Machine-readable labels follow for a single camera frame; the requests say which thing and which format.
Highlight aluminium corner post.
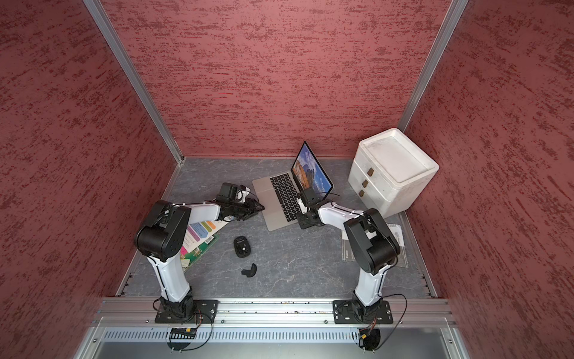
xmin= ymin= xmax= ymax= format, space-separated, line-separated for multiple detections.
xmin=83 ymin=0 xmax=185 ymax=165
xmin=398 ymin=0 xmax=469 ymax=133

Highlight left aluminium corner post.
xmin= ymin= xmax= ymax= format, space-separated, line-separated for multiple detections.
xmin=83 ymin=0 xmax=185 ymax=165

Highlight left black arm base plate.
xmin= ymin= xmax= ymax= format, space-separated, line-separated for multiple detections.
xmin=152 ymin=297 xmax=219 ymax=324

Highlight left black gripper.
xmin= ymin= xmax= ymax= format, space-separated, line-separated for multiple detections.
xmin=229 ymin=197 xmax=265 ymax=220

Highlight black wireless mouse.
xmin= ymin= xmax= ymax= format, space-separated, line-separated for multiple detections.
xmin=233 ymin=236 xmax=251 ymax=258

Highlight white three-drawer storage box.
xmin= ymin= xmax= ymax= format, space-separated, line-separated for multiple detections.
xmin=348 ymin=128 xmax=439 ymax=218

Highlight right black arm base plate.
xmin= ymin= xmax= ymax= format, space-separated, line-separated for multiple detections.
xmin=333 ymin=299 xmax=394 ymax=325

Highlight aluminium front rail frame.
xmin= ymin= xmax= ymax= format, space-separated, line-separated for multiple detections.
xmin=76 ymin=295 xmax=469 ymax=358

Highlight green colourful booklet underneath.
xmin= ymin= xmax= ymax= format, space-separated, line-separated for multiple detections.
xmin=180 ymin=234 xmax=220 ymax=270

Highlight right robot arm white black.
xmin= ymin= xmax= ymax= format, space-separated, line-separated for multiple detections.
xmin=297 ymin=188 xmax=401 ymax=323

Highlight black mouse battery cover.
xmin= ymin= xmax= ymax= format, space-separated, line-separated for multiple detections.
xmin=241 ymin=263 xmax=257 ymax=278

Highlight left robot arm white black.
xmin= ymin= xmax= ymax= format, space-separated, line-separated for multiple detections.
xmin=135 ymin=182 xmax=265 ymax=324

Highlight colourful booklet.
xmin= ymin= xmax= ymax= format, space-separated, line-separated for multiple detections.
xmin=182 ymin=221 xmax=228 ymax=252

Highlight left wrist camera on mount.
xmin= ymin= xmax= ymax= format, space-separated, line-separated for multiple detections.
xmin=236 ymin=185 xmax=251 ymax=203

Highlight right aluminium corner post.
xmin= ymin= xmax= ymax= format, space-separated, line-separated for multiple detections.
xmin=398 ymin=0 xmax=469 ymax=133

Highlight silver open laptop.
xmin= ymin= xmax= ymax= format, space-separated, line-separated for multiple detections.
xmin=253 ymin=142 xmax=333 ymax=231

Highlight white paper manual in sleeve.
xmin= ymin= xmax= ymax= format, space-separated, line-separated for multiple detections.
xmin=341 ymin=224 xmax=409 ymax=269

